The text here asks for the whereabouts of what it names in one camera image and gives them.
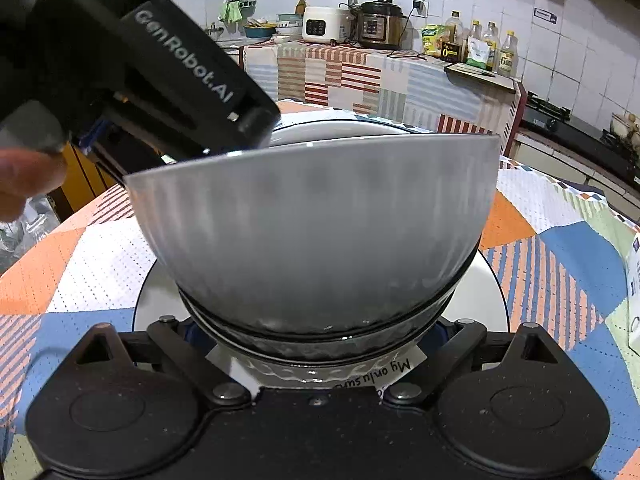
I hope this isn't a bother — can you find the white green bag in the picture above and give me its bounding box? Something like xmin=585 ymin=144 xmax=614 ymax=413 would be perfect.
xmin=466 ymin=37 xmax=494 ymax=70

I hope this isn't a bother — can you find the white black-rimmed plate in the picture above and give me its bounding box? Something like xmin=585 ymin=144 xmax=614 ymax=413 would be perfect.
xmin=134 ymin=118 xmax=511 ymax=397

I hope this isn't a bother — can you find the person's left hand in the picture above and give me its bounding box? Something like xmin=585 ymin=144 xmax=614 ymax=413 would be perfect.
xmin=0 ymin=149 xmax=69 ymax=222

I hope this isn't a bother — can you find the steel pressure cooker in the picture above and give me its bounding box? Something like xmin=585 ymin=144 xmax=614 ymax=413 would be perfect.
xmin=357 ymin=0 xmax=407 ymax=51

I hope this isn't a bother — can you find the white rice cooker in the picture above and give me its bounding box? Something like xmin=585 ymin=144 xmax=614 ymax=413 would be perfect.
xmin=302 ymin=6 xmax=351 ymax=45

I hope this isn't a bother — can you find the clear plastic container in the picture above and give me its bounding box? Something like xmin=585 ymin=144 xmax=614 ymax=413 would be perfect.
xmin=0 ymin=195 xmax=62 ymax=267

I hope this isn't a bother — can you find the blue basin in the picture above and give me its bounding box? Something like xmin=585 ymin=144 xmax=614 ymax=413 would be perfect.
xmin=243 ymin=22 xmax=278 ymax=40

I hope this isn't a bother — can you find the green cloth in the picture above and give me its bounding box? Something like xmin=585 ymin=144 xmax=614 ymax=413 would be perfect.
xmin=222 ymin=0 xmax=247 ymax=26

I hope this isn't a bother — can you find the white tissue box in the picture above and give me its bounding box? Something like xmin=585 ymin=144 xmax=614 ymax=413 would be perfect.
xmin=625 ymin=232 xmax=640 ymax=353

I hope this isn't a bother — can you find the dark sauce bottle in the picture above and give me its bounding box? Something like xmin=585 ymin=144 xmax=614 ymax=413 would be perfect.
xmin=447 ymin=10 xmax=467 ymax=46

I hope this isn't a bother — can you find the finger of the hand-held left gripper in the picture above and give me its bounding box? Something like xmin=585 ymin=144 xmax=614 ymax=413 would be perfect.
xmin=70 ymin=92 xmax=281 ymax=181

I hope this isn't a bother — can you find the cream kettle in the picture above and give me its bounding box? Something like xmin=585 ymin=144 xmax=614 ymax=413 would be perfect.
xmin=610 ymin=112 xmax=640 ymax=149

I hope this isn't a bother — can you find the white ribbed bowl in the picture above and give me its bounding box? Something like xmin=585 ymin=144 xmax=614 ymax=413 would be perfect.
xmin=124 ymin=132 xmax=502 ymax=341
xmin=177 ymin=250 xmax=481 ymax=392

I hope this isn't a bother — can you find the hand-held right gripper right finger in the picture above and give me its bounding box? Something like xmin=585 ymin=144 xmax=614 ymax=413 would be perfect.
xmin=385 ymin=317 xmax=553 ymax=407

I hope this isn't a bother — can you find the yellow plastic chair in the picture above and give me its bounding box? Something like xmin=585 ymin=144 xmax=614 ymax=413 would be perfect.
xmin=55 ymin=142 xmax=128 ymax=211

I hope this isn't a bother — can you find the black gas stove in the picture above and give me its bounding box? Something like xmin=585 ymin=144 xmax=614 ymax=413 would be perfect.
xmin=520 ymin=92 xmax=640 ymax=186

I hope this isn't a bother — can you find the striped patchwork cabinet cloth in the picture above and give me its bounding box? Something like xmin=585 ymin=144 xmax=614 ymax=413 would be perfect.
xmin=240 ymin=42 xmax=521 ymax=157

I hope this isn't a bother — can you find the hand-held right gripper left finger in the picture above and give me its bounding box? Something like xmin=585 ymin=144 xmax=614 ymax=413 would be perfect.
xmin=75 ymin=315 xmax=252 ymax=407

